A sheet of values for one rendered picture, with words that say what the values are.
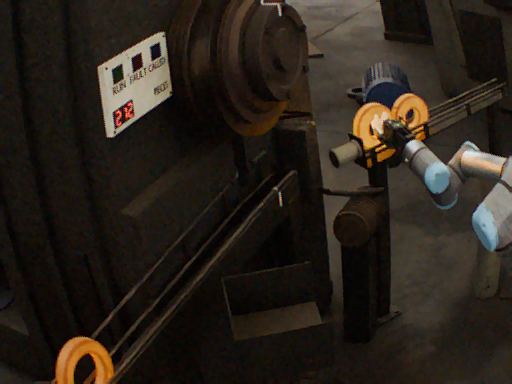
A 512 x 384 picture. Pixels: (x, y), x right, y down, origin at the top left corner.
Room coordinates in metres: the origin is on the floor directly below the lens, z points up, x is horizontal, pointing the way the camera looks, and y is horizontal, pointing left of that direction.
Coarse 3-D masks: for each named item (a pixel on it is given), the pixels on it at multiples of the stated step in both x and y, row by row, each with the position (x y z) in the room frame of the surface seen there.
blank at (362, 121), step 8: (368, 104) 2.31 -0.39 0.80; (376, 104) 2.31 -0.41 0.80; (360, 112) 2.29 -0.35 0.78; (368, 112) 2.28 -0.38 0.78; (376, 112) 2.30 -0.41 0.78; (360, 120) 2.27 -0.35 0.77; (368, 120) 2.28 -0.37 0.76; (360, 128) 2.27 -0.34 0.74; (368, 128) 2.28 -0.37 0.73; (360, 136) 2.26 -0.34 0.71; (368, 136) 2.28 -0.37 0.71; (368, 144) 2.27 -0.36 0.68; (376, 144) 2.29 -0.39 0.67
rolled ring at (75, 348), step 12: (72, 348) 1.22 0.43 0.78; (84, 348) 1.25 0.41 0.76; (96, 348) 1.28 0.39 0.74; (60, 360) 1.19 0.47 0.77; (72, 360) 1.20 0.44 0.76; (96, 360) 1.29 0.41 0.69; (108, 360) 1.30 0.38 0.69; (60, 372) 1.17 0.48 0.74; (72, 372) 1.19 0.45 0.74; (108, 372) 1.28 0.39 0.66
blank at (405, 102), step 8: (400, 96) 2.37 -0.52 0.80; (408, 96) 2.36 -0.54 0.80; (416, 96) 2.37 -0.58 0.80; (400, 104) 2.33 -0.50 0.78; (408, 104) 2.35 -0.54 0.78; (416, 104) 2.36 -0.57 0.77; (424, 104) 2.38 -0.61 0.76; (392, 112) 2.35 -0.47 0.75; (400, 112) 2.33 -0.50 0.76; (416, 112) 2.38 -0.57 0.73; (424, 112) 2.38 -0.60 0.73; (416, 120) 2.38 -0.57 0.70; (424, 120) 2.37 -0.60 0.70; (416, 136) 2.36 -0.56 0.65
